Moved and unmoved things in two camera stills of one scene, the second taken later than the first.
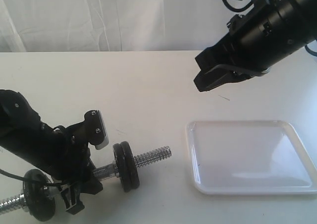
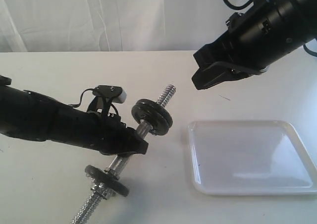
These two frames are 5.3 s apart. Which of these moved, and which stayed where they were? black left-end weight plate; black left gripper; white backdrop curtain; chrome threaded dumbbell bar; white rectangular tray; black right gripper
Moved: black left-end weight plate; chrome threaded dumbbell bar; black left gripper
Stayed: white backdrop curtain; white rectangular tray; black right gripper
